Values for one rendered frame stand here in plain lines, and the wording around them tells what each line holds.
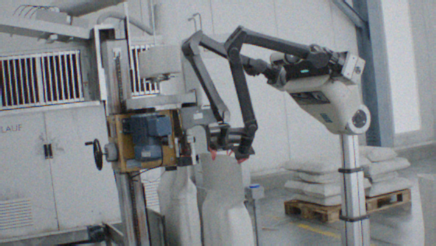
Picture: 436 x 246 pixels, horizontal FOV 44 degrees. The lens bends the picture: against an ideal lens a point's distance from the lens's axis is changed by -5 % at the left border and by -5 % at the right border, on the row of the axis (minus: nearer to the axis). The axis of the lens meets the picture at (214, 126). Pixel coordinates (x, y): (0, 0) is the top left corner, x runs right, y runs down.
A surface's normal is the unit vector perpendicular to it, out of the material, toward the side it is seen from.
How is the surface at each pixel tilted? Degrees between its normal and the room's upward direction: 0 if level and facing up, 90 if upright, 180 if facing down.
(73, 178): 90
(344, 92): 90
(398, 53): 90
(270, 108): 90
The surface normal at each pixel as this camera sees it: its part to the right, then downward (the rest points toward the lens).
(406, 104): 0.40, 0.00
